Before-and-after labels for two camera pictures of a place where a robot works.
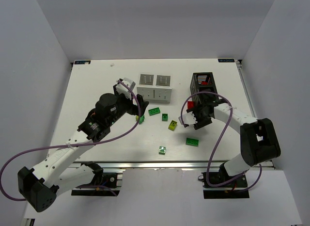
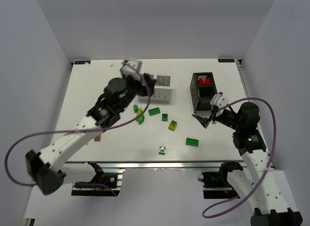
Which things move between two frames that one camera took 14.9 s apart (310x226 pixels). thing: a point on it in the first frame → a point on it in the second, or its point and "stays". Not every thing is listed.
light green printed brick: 162,150 stays
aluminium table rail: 158,165 stays
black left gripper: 133,106 → 146,83
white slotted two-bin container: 155,87 stays
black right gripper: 202,118 → 213,115
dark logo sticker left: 82,62 stays
